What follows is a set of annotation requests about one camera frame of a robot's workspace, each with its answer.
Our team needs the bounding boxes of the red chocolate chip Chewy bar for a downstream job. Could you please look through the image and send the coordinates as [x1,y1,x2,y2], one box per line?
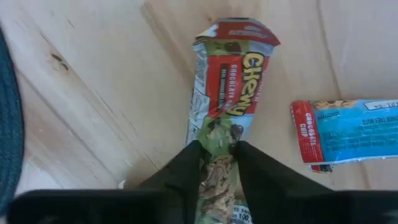
[185,17,280,224]

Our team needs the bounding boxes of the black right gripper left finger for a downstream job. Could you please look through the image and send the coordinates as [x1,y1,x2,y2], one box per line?
[6,139,208,224]

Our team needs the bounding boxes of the blue snack bar top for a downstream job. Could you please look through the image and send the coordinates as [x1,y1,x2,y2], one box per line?
[290,98,398,174]

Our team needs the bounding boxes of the round dark blue woven mat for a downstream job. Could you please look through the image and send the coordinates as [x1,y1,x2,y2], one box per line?
[0,27,25,215]

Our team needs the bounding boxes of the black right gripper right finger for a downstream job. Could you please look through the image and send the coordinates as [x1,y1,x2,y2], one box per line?
[233,140,398,224]

